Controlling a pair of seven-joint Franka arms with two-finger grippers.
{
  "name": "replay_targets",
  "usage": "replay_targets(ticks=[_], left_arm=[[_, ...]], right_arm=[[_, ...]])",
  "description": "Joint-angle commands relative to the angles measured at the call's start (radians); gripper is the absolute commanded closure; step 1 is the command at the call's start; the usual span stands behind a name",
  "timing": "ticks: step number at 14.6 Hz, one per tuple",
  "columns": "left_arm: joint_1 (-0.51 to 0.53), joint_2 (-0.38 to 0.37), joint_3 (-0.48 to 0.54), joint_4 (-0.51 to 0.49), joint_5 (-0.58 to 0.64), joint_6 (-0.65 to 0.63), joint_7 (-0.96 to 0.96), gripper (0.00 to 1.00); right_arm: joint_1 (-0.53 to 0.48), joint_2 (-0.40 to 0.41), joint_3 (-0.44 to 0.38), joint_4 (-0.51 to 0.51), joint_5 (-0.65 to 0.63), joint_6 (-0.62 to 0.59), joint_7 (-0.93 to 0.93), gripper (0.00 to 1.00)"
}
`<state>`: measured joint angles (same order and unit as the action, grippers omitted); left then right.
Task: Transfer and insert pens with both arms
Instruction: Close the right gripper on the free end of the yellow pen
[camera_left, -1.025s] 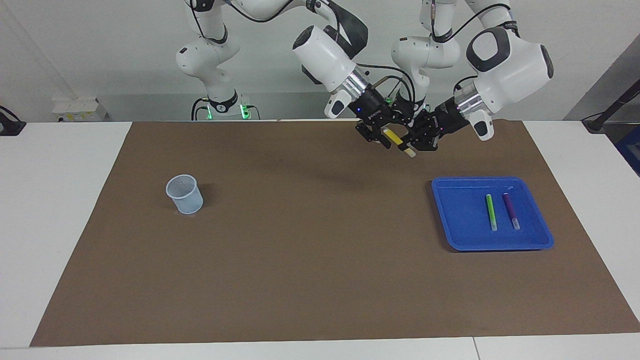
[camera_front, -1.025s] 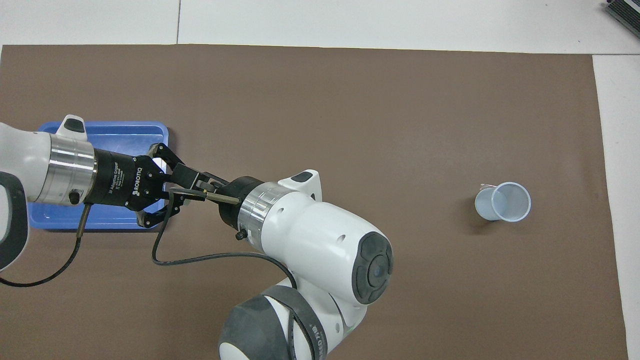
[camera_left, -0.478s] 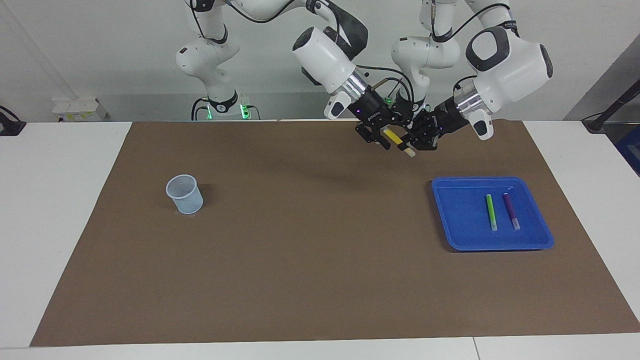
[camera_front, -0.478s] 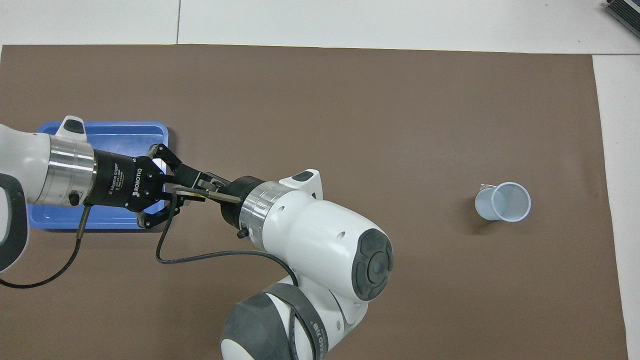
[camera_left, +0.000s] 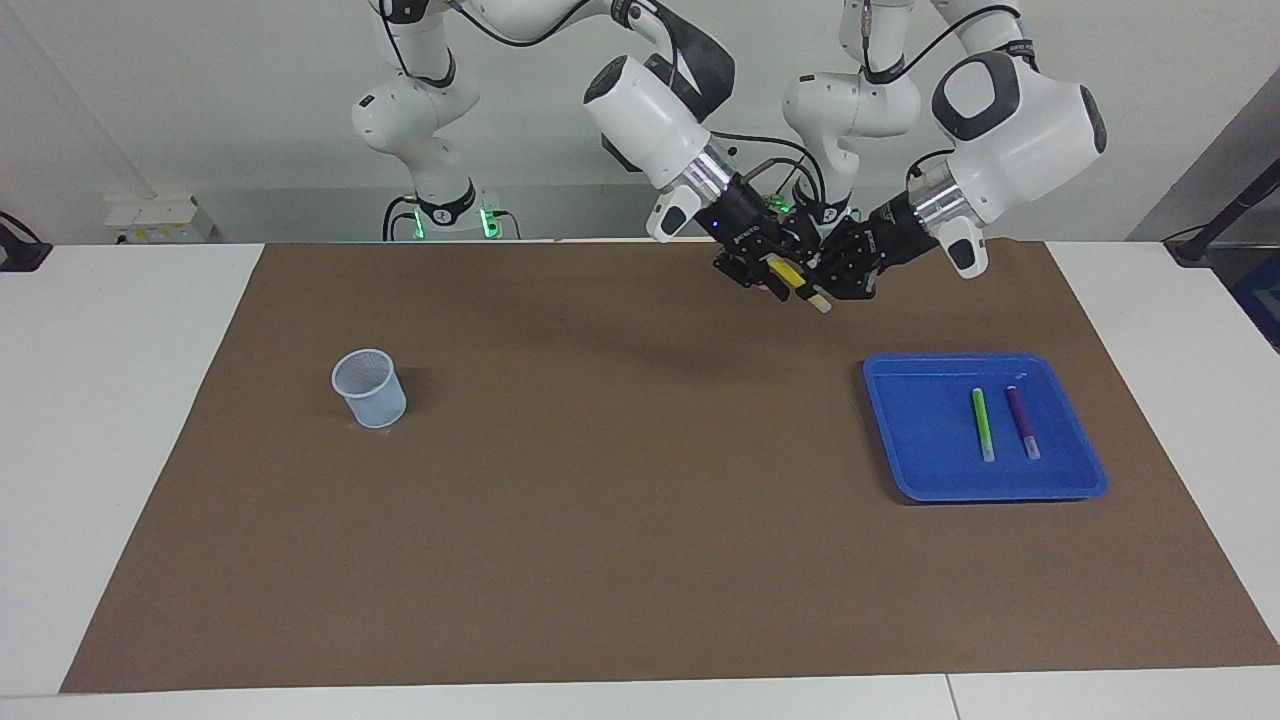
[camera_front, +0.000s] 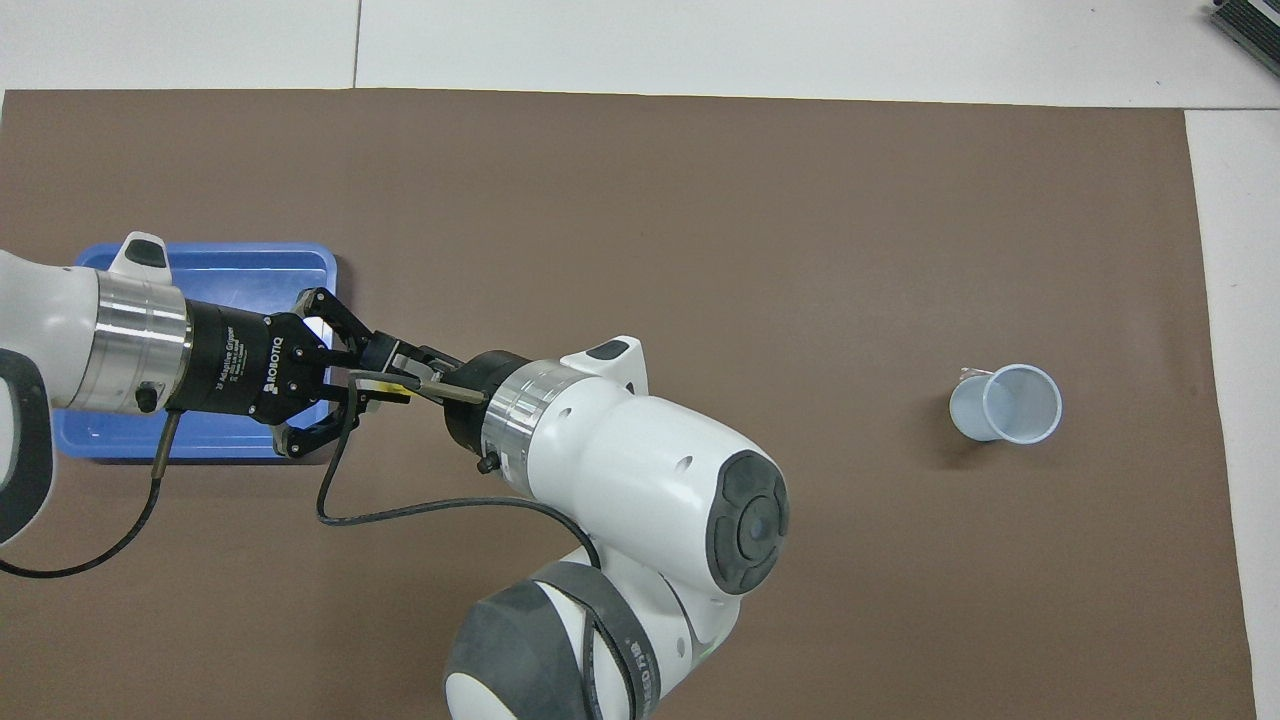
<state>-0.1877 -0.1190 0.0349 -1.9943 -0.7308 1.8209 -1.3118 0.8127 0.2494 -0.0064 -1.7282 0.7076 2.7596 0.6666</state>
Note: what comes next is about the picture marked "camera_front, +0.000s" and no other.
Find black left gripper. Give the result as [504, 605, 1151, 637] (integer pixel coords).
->
[165, 288, 411, 459]

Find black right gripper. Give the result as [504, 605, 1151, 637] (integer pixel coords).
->
[365, 335, 531, 456]

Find blue plastic tray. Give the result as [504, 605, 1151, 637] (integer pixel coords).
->
[52, 242, 339, 461]

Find brown table mat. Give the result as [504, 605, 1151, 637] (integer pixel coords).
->
[0, 88, 1257, 720]

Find translucent plastic cup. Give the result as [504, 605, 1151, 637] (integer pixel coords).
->
[948, 363, 1063, 445]

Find dark grey ribbed device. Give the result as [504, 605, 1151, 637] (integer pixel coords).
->
[1208, 0, 1280, 63]

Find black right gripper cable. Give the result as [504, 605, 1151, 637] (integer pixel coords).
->
[316, 372, 601, 571]

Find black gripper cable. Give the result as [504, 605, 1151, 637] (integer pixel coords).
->
[316, 372, 601, 571]
[0, 410, 186, 579]

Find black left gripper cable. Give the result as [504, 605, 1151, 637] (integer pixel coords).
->
[0, 410, 186, 579]

